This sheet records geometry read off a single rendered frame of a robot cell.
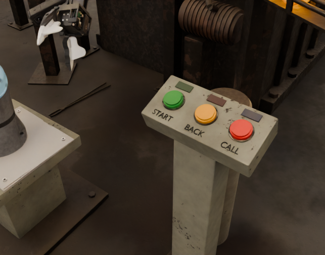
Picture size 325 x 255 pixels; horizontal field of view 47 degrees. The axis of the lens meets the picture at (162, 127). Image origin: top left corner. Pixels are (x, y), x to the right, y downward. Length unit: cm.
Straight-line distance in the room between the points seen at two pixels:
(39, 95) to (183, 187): 118
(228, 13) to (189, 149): 66
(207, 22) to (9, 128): 71
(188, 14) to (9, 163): 75
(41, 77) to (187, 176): 133
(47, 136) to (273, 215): 77
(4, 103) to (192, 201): 54
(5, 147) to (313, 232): 97
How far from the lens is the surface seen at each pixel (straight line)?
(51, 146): 112
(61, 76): 198
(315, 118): 177
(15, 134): 111
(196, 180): 79
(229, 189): 103
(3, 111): 106
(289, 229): 132
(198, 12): 134
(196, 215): 87
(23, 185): 108
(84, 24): 104
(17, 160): 110
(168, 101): 73
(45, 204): 128
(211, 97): 73
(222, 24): 129
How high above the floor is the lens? 104
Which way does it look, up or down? 41 degrees down
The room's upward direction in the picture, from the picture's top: 1 degrees counter-clockwise
